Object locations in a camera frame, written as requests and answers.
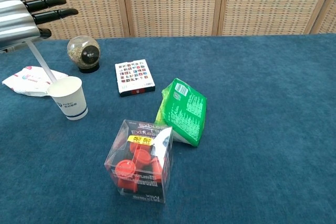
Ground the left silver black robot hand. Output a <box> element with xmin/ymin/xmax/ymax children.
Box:
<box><xmin>0</xmin><ymin>0</ymin><xmax>79</xmax><ymax>51</ymax></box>

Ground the clear plastic stick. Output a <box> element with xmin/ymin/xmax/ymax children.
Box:
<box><xmin>27</xmin><ymin>41</ymin><xmax>58</xmax><ymax>83</ymax></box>

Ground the white paper cup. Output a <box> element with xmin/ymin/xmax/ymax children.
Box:
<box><xmin>47</xmin><ymin>76</ymin><xmax>89</xmax><ymax>121</ymax></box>

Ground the white tissue packet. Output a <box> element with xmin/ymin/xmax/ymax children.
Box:
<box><xmin>2</xmin><ymin>65</ymin><xmax>69</xmax><ymax>98</ymax></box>

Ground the round glass jar black label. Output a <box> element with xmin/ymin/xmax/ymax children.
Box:
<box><xmin>66</xmin><ymin>35</ymin><xmax>101</xmax><ymax>74</ymax></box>

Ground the woven folding screen panel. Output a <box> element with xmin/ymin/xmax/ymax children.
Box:
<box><xmin>310</xmin><ymin>0</ymin><xmax>336</xmax><ymax>35</ymax></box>
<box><xmin>12</xmin><ymin>0</ymin><xmax>131</xmax><ymax>40</ymax></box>
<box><xmin>121</xmin><ymin>0</ymin><xmax>226</xmax><ymax>38</ymax></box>
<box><xmin>217</xmin><ymin>0</ymin><xmax>336</xmax><ymax>37</ymax></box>

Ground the white box with coloured squares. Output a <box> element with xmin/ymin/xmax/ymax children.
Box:
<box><xmin>114</xmin><ymin>59</ymin><xmax>156</xmax><ymax>98</ymax></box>

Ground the clear box with red caps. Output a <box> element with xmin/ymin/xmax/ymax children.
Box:
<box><xmin>103</xmin><ymin>119</ymin><xmax>174</xmax><ymax>205</ymax></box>

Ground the green plastic snack packet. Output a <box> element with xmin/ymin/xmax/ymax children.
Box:
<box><xmin>154</xmin><ymin>77</ymin><xmax>208</xmax><ymax>148</ymax></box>

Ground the blue felt table cover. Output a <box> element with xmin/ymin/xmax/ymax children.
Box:
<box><xmin>0</xmin><ymin>33</ymin><xmax>336</xmax><ymax>224</ymax></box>

